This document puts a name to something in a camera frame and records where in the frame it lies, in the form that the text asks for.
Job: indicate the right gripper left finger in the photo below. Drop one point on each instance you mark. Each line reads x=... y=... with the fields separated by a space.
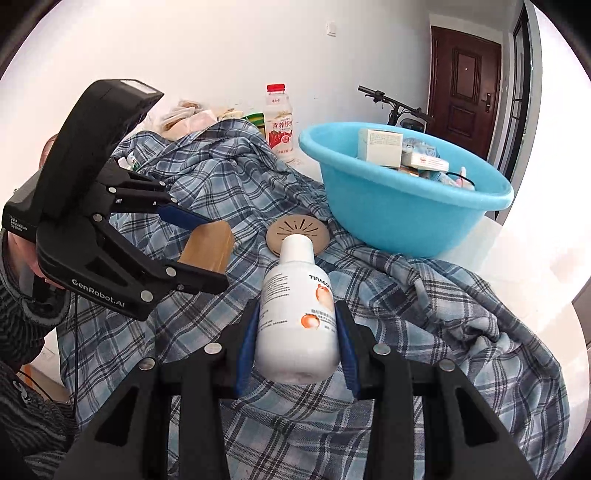
x=128 y=437

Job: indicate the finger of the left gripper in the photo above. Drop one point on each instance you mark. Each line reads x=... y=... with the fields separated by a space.
x=118 y=190
x=122 y=278

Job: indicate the orange soap bar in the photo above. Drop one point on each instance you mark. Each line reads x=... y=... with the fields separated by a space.
x=209 y=247

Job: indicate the white lotion bottle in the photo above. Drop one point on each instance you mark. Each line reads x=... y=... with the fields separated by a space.
x=297 y=340

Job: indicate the person's left hand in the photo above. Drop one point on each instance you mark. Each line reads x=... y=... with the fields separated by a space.
x=20 y=252

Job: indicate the crumpled paper bags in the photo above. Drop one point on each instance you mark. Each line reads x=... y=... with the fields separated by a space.
x=189 y=117

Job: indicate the blue plaid cloth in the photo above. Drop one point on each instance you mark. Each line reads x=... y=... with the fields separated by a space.
x=441 y=380

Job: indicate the green yellow package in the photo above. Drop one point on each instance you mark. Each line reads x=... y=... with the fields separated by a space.
x=257 y=119

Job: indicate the red cap milk bottle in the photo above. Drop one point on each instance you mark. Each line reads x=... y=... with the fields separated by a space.
x=279 y=122

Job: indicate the tan round slotted disc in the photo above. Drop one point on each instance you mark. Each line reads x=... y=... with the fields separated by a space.
x=305 y=225

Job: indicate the blue plastic basin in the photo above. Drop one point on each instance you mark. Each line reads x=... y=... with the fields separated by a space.
x=397 y=212

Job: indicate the white square box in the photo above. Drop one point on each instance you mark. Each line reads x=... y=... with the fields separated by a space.
x=379 y=147

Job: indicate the red white flat box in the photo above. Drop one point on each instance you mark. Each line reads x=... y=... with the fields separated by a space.
x=423 y=162

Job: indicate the bicycle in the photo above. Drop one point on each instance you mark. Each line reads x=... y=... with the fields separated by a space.
x=398 y=109

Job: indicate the dark wooden door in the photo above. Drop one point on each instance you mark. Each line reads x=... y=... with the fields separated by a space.
x=464 y=91

